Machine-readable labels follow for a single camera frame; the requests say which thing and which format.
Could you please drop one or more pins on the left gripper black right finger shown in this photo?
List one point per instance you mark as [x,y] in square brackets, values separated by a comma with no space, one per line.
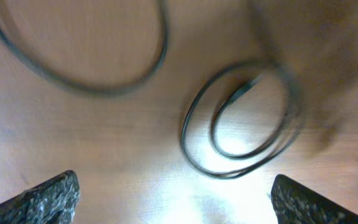
[293,202]

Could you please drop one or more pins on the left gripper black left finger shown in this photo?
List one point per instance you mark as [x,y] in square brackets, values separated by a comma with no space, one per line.
[52,201]

